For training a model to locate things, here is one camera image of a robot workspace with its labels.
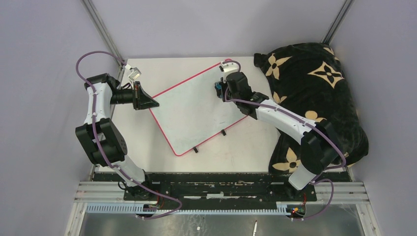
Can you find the red framed whiteboard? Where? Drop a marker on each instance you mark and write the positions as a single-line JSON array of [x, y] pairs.
[[190, 113]]

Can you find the aluminium corner post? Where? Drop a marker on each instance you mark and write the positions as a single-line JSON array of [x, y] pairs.
[[101, 27], [334, 26]]

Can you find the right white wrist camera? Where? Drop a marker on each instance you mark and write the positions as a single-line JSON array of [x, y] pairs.
[[230, 66]]

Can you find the black floral plush blanket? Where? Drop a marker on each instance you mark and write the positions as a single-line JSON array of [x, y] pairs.
[[307, 79]]

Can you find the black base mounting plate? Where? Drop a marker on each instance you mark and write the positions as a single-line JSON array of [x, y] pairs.
[[210, 191]]

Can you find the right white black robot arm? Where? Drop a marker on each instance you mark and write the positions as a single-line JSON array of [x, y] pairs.
[[318, 140]]

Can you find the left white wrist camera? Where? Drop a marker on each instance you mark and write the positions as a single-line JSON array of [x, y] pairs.
[[132, 72]]

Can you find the left aluminium corner post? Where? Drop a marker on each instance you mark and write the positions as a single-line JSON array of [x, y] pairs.
[[101, 27]]

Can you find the white marker pen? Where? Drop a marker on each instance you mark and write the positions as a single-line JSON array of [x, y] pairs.
[[255, 228]]

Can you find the right aluminium corner post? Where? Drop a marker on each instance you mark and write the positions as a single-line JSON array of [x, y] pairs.
[[334, 26]]

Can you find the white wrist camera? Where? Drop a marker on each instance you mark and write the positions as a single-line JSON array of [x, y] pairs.
[[230, 66], [132, 72]]

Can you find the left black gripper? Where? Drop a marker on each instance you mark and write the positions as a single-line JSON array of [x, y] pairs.
[[141, 100]]

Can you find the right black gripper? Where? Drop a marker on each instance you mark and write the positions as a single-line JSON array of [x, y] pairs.
[[224, 84]]

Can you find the aluminium frame rails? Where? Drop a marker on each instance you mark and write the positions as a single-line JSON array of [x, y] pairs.
[[342, 194]]

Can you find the blue whiteboard eraser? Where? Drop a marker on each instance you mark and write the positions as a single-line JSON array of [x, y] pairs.
[[218, 89]]

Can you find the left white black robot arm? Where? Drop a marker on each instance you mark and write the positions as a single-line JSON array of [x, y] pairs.
[[99, 137]]

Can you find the blue toothed cable duct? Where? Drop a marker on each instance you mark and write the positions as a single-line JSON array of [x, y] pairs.
[[140, 209]]

